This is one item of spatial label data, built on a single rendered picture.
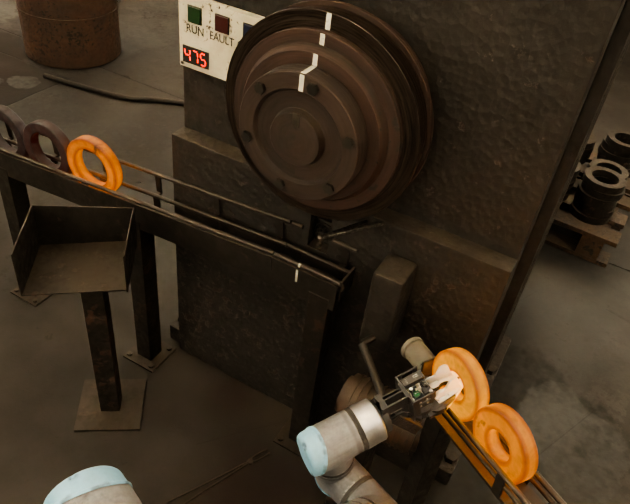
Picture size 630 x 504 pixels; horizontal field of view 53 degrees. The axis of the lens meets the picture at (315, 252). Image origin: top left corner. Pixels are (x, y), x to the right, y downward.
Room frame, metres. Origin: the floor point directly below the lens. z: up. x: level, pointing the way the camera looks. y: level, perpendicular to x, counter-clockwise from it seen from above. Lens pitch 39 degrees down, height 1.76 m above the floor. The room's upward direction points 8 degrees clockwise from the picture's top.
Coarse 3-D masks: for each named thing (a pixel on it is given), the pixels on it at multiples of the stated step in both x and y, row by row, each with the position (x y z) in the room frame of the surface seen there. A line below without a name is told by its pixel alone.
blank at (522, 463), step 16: (480, 416) 0.81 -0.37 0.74; (496, 416) 0.78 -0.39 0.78; (512, 416) 0.77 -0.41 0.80; (480, 432) 0.80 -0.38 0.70; (496, 432) 0.80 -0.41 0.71; (512, 432) 0.75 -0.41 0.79; (528, 432) 0.75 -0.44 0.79; (496, 448) 0.77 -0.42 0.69; (512, 448) 0.73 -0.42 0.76; (528, 448) 0.72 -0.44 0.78; (512, 464) 0.72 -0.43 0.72; (528, 464) 0.70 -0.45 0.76; (512, 480) 0.71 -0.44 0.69
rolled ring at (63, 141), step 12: (36, 120) 1.64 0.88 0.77; (24, 132) 1.64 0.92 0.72; (36, 132) 1.62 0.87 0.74; (48, 132) 1.60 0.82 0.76; (60, 132) 1.61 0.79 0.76; (24, 144) 1.65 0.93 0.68; (36, 144) 1.65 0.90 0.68; (60, 144) 1.58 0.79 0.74; (36, 156) 1.63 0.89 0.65; (60, 156) 1.59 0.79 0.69; (60, 168) 1.59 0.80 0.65
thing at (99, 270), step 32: (32, 224) 1.28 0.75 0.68; (64, 224) 1.32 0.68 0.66; (96, 224) 1.33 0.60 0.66; (128, 224) 1.35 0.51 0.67; (32, 256) 1.23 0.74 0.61; (64, 256) 1.26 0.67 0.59; (96, 256) 1.27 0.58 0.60; (128, 256) 1.21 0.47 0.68; (32, 288) 1.13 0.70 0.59; (64, 288) 1.14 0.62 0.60; (96, 288) 1.15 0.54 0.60; (128, 288) 1.16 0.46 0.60; (96, 320) 1.20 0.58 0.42; (96, 352) 1.20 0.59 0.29; (96, 384) 1.20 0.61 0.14; (128, 384) 1.32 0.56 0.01; (96, 416) 1.18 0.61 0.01; (128, 416) 1.19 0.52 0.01
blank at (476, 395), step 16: (448, 352) 0.93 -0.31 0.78; (464, 352) 0.92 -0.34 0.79; (432, 368) 0.95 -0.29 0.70; (464, 368) 0.89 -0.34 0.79; (480, 368) 0.89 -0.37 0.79; (464, 384) 0.87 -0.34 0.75; (480, 384) 0.86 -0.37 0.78; (464, 400) 0.86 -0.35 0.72; (480, 400) 0.84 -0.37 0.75; (464, 416) 0.84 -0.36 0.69
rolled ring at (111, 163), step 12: (72, 144) 1.56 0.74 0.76; (84, 144) 1.54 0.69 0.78; (96, 144) 1.53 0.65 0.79; (72, 156) 1.56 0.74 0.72; (108, 156) 1.52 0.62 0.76; (72, 168) 1.56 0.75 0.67; (84, 168) 1.58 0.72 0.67; (108, 168) 1.51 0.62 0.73; (120, 168) 1.53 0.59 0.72; (96, 180) 1.56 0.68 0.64; (108, 180) 1.51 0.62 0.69; (120, 180) 1.52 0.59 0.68
